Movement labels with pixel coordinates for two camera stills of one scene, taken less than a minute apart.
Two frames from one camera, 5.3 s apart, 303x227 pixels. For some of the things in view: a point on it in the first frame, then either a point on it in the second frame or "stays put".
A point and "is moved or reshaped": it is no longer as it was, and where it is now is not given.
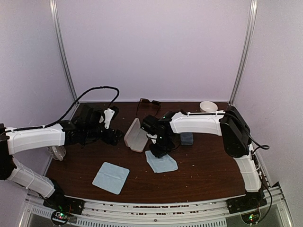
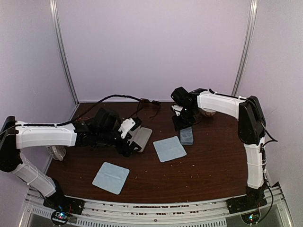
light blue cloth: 165,163 is moved or reshaped
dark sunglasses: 147,100 stays put
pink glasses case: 136,138 stays put
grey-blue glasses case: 187,138 stays put
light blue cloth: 111,178 stays put
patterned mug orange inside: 58,152 stays put
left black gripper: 116,137 -> 128,151
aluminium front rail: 200,213 stays put
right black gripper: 159,153 -> 180,125
